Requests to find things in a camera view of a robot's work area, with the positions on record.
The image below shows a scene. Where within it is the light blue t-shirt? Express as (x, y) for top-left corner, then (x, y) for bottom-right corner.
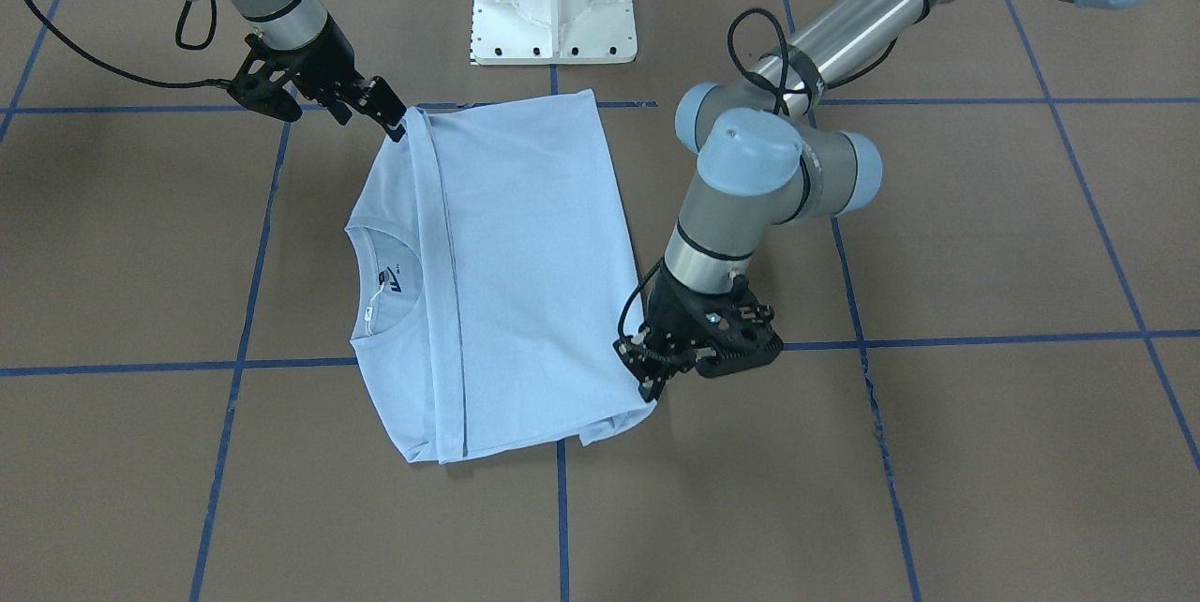
(346, 90), (654, 464)

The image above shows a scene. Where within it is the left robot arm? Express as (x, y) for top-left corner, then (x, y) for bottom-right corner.
(614, 0), (1145, 402)

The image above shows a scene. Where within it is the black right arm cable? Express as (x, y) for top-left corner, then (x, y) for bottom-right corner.
(18, 0), (245, 91)

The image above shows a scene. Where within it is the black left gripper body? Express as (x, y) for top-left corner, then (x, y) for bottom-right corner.
(635, 261), (749, 374)

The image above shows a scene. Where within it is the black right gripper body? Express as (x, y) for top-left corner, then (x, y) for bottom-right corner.
(256, 18), (365, 115)

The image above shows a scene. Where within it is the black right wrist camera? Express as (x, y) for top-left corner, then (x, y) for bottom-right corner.
(224, 34), (304, 124)

